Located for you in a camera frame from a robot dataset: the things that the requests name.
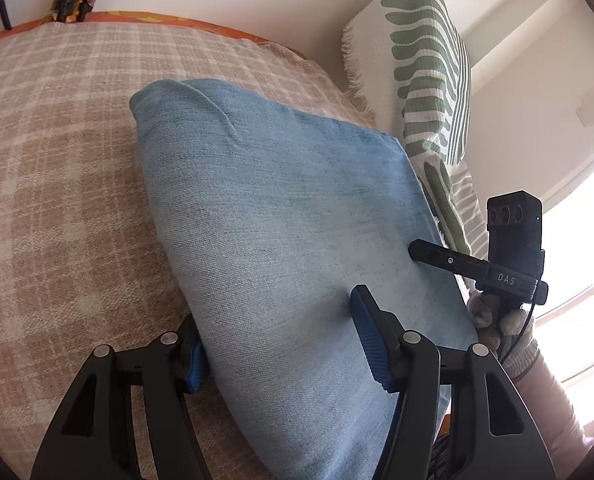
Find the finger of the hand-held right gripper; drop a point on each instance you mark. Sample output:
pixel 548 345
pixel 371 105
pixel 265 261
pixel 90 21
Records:
pixel 442 259

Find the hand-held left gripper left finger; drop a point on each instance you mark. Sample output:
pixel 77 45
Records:
pixel 197 362

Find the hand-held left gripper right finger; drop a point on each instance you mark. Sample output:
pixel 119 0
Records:
pixel 369 340

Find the blue denim pillow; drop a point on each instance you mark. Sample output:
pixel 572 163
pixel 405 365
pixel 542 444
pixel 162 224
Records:
pixel 287 240

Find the person's right forearm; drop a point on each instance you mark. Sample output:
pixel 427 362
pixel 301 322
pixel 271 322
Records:
pixel 552 410

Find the person's right hand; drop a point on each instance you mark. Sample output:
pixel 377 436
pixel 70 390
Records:
pixel 492 330

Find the green leaf print cushion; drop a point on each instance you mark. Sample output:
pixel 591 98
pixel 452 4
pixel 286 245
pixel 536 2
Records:
pixel 422 60

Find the beige checked blanket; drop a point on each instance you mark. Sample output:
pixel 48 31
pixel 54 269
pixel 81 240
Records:
pixel 57 170

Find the orange bed sheet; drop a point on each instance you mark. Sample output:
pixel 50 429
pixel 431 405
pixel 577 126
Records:
pixel 187 22

